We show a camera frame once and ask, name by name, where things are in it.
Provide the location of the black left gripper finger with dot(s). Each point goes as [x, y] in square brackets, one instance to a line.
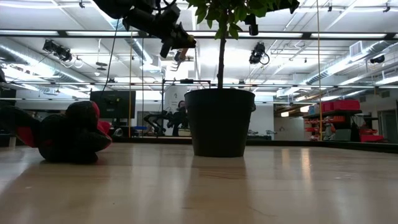
[185, 32]
[183, 44]

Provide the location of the red and black garden glove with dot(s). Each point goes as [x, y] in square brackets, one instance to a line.
[71, 137]

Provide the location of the black background robot arm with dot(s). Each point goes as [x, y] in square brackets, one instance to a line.
[155, 119]

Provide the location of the black ceiling spotlight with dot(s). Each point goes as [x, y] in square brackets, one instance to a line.
[176, 55]
[377, 59]
[59, 51]
[257, 53]

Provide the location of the person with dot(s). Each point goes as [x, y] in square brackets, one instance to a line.
[180, 119]

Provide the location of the green plant in black pot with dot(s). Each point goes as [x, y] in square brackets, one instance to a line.
[219, 124]

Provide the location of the shelf rack with red bins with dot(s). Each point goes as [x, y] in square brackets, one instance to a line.
[340, 105]

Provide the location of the red storage boxes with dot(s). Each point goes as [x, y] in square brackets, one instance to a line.
[371, 138]

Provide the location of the overhead light bar frame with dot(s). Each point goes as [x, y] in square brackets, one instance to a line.
[62, 33]

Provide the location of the silver ventilation duct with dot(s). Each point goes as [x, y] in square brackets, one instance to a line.
[367, 51]

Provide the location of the black aluminium table frame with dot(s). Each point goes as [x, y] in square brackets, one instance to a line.
[295, 143]

